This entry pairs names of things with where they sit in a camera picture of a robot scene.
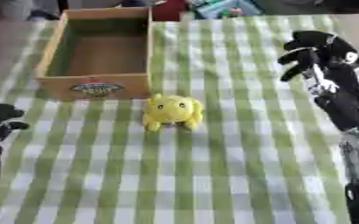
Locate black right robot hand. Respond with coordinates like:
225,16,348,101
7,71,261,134
276,30,359,132

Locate tan cardboard box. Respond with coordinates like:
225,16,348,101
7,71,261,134
33,6,155,102

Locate teal box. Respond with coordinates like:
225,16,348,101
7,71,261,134
188,0,265,20

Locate yellow soft toy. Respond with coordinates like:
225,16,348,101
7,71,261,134
141,93,206,133

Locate red object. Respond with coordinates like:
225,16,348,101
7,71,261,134
150,0,191,22

